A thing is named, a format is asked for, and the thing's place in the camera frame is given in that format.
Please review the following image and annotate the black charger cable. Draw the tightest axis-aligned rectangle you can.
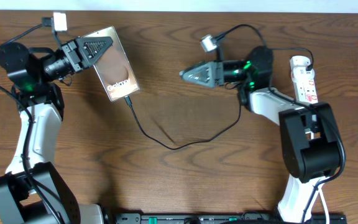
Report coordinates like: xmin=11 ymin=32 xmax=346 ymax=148
xmin=124 ymin=47 xmax=314 ymax=151

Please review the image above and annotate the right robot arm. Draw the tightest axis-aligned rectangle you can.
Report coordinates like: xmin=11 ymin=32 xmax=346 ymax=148
xmin=180 ymin=46 xmax=346 ymax=223

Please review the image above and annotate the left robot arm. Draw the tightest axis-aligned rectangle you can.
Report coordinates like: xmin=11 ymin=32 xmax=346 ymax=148
xmin=0 ymin=37 xmax=112 ymax=223

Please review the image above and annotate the white USB charger plug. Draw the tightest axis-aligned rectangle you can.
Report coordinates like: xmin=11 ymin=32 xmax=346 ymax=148
xmin=290 ymin=55 xmax=311 ymax=70

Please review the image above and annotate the white power strip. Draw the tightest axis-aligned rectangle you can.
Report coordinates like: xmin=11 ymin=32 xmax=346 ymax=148
xmin=291 ymin=67 xmax=318 ymax=104

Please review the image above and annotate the white power strip cord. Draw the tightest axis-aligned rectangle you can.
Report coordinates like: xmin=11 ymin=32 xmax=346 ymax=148
xmin=309 ymin=130 xmax=331 ymax=224

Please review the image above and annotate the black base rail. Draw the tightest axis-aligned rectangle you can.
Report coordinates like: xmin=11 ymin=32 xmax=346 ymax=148
xmin=113 ymin=212 xmax=347 ymax=224

